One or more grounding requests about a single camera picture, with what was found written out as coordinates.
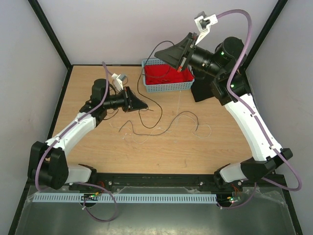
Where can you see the red cloth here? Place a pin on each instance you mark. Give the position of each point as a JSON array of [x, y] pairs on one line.
[[164, 74]]

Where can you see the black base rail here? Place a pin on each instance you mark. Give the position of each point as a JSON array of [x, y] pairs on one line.
[[202, 182]]

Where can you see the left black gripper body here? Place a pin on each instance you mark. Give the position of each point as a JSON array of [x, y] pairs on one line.
[[115, 101]]

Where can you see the blue perforated plastic basket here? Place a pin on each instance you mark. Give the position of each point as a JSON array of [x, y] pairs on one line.
[[163, 87]]

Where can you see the grey slotted cable duct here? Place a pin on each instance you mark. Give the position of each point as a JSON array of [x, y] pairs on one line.
[[127, 198]]

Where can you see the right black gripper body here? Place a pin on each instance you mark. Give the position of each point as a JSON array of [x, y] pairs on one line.
[[198, 57]]

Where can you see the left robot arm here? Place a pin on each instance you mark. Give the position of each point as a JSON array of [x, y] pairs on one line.
[[48, 160]]

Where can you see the black cloth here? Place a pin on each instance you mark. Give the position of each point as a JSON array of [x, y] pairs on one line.
[[201, 89]]

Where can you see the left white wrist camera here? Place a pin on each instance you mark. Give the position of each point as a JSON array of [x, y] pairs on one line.
[[117, 81]]

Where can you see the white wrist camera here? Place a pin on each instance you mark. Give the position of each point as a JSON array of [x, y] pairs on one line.
[[204, 23], [117, 81]]

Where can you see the black metal frame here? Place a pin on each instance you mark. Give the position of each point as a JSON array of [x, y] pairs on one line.
[[53, 38]]

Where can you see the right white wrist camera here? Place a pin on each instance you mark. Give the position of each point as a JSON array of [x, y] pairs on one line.
[[204, 23]]

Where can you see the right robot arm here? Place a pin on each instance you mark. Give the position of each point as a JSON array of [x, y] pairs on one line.
[[233, 92]]

